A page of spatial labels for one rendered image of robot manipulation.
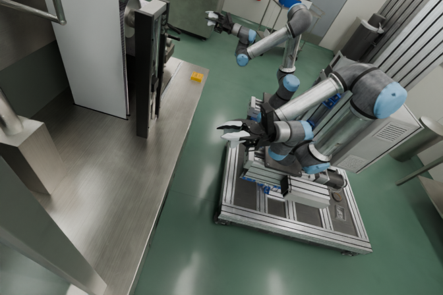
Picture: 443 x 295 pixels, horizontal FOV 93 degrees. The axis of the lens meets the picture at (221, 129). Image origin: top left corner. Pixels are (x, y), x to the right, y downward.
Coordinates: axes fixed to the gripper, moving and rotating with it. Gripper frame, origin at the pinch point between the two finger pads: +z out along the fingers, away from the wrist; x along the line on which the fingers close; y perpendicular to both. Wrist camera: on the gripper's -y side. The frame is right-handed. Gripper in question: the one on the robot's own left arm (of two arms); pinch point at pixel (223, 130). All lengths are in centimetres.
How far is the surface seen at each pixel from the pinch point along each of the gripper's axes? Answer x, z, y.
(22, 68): 47, 61, 7
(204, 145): 99, -44, 111
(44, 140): 11, 49, 11
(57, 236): -29.0, 34.6, -11.5
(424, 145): 39, -320, 80
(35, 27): 55, 56, -5
